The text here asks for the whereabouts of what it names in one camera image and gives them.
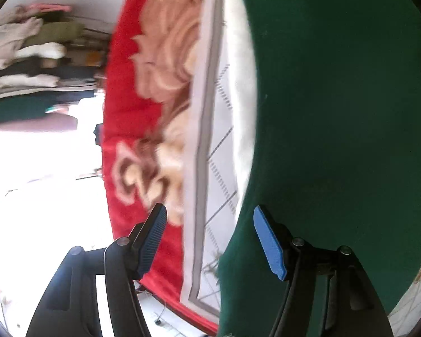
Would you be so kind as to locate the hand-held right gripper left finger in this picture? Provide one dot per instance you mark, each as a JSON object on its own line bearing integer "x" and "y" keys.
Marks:
{"x": 151, "y": 242}

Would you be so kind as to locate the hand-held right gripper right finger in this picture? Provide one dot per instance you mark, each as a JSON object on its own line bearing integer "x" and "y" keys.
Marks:
{"x": 268, "y": 242}

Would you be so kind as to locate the green and cream varsity jacket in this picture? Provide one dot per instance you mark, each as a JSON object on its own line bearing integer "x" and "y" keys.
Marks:
{"x": 336, "y": 112}

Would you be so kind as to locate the row of hanging clothes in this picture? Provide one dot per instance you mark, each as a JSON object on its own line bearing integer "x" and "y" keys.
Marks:
{"x": 24, "y": 59}

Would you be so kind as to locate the white bed sheet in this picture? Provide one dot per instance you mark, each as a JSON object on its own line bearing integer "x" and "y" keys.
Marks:
{"x": 168, "y": 317}

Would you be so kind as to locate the white quilted grey-bordered mat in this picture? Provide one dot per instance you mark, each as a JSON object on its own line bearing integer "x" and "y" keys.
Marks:
{"x": 210, "y": 147}

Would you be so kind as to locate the red floral blanket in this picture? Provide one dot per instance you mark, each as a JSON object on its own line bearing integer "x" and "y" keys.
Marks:
{"x": 126, "y": 112}

